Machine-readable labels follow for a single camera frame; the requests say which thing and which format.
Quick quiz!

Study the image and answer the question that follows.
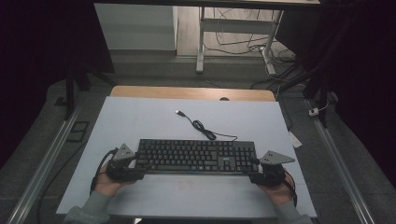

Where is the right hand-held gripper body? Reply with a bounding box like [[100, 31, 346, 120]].
[[248, 150, 296, 188]]

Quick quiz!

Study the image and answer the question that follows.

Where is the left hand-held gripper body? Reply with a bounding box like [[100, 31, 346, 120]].
[[106, 143, 146, 183]]

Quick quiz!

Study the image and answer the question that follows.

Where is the black computer keyboard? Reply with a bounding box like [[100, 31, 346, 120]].
[[134, 138, 260, 175]]

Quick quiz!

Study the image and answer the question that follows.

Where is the person's right hand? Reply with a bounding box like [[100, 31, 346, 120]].
[[257, 167, 295, 206]]

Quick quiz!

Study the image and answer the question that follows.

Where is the person's left hand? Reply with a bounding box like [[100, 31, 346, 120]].
[[93, 162, 136, 198]]

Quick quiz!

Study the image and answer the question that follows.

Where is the white paper tag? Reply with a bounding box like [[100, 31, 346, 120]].
[[288, 130, 303, 148]]

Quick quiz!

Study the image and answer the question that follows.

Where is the black metal stand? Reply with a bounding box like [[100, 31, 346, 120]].
[[64, 62, 118, 120], [279, 62, 331, 129]]

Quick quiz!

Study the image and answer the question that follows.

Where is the white cabinet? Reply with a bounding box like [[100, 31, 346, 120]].
[[93, 3, 178, 51]]

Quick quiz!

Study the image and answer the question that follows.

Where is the dark curtain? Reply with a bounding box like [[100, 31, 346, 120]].
[[0, 0, 115, 169], [275, 0, 396, 188]]

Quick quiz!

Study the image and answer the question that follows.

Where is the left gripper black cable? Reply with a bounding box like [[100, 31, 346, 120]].
[[90, 148, 120, 195]]

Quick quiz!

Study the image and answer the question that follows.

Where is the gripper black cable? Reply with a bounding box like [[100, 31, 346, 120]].
[[90, 148, 120, 195], [281, 169, 298, 208]]

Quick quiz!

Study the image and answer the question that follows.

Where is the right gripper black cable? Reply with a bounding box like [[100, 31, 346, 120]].
[[281, 169, 298, 208]]

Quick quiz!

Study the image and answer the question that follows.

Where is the black USB keyboard cable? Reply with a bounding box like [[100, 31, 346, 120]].
[[175, 109, 238, 142]]

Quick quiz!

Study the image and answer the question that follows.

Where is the aluminium rail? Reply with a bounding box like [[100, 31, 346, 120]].
[[306, 99, 376, 224], [6, 104, 83, 224]]

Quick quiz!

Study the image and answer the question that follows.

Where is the black floor cable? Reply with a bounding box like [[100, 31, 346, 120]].
[[36, 141, 88, 224]]

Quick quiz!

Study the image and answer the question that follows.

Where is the tangle of floor cables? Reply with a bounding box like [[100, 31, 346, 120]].
[[204, 7, 297, 63]]

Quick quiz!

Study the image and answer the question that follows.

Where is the white desk frame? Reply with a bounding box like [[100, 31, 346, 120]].
[[195, 6, 285, 76]]

